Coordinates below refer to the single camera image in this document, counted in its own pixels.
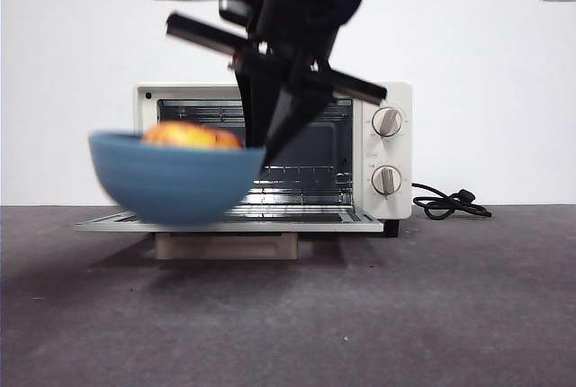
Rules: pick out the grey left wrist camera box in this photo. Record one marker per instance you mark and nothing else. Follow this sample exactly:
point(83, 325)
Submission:
point(235, 2)

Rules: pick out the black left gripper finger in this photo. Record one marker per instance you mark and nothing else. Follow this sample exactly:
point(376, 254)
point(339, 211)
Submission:
point(256, 99)
point(297, 108)

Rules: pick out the cream Toshiba toaster oven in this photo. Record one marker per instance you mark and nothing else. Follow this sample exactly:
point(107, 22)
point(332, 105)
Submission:
point(391, 209)

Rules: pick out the red and yellow apple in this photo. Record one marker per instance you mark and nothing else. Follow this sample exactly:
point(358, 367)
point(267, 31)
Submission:
point(189, 135)

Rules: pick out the blue ribbed bowl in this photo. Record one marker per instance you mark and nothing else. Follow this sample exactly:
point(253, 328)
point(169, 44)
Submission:
point(175, 184)

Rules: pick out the cream and beige oven knob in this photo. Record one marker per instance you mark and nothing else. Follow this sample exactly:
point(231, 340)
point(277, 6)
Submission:
point(388, 121)
point(387, 180)

